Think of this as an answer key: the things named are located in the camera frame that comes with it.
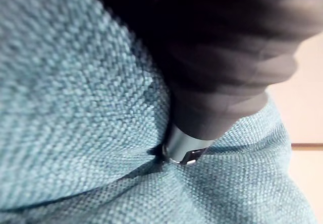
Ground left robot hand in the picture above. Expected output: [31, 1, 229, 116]
[83, 0, 323, 165]

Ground teal woven cushion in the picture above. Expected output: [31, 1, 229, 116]
[0, 0, 317, 224]

